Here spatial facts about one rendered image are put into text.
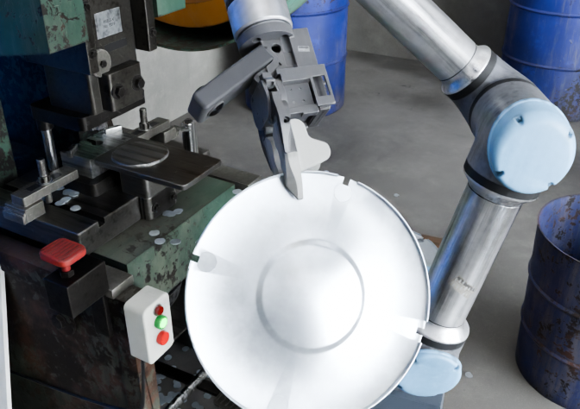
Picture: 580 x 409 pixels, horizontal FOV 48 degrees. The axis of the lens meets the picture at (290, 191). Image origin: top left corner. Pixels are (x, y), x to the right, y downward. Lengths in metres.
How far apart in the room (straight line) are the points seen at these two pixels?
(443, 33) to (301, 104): 0.32
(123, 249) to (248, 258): 0.68
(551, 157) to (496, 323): 1.37
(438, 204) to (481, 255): 1.84
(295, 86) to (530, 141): 0.33
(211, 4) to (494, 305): 1.37
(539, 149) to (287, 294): 0.40
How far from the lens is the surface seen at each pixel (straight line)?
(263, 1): 0.81
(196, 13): 1.67
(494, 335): 2.21
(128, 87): 1.42
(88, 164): 1.48
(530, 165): 0.93
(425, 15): 1.00
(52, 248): 1.22
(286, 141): 0.73
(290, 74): 0.77
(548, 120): 0.92
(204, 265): 0.73
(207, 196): 1.55
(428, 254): 1.84
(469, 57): 1.03
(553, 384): 2.01
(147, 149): 1.48
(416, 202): 2.85
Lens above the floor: 1.40
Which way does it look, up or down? 29 degrees down
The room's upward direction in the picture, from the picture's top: straight up
